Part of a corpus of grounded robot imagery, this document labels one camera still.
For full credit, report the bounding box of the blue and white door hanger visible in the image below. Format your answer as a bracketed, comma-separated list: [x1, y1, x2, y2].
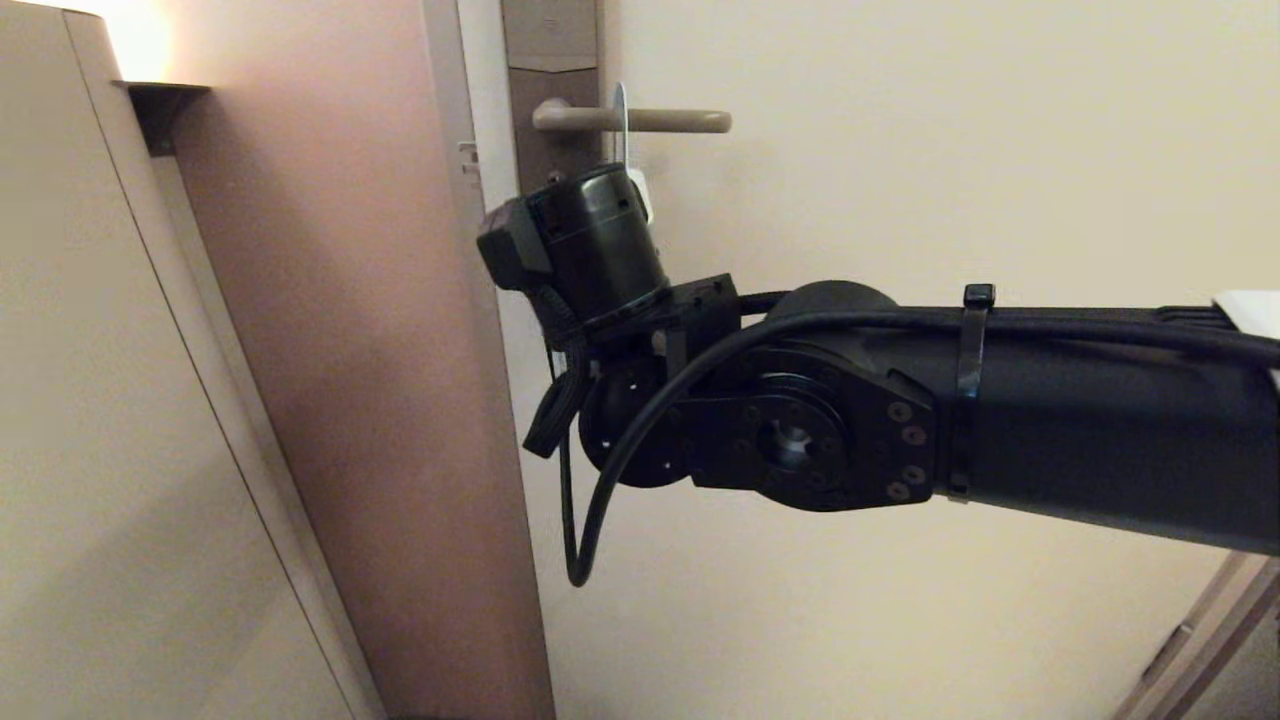
[611, 82, 632, 171]

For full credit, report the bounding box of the brown metal lock plate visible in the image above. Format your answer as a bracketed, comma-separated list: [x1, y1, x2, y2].
[500, 0, 607, 196]

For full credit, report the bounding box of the blank white paper sheet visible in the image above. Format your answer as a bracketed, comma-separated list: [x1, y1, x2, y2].
[1212, 290, 1280, 391]

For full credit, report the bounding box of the thick black braided cable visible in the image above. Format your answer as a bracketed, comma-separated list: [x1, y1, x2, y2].
[522, 285, 598, 459]

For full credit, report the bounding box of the black cable tie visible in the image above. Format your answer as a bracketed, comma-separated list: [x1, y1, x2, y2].
[948, 284, 997, 503]

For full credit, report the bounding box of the beige metal door handle lever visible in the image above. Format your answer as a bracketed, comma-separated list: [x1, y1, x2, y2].
[532, 97, 733, 138]

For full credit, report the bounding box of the beige curved wall panel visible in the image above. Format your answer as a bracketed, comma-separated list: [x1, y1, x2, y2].
[0, 5, 386, 720]

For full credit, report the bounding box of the brown side door frame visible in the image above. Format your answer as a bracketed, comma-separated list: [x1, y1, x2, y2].
[1108, 553, 1280, 720]

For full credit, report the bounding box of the dark wall lamp shelf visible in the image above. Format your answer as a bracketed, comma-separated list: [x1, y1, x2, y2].
[110, 82, 211, 158]

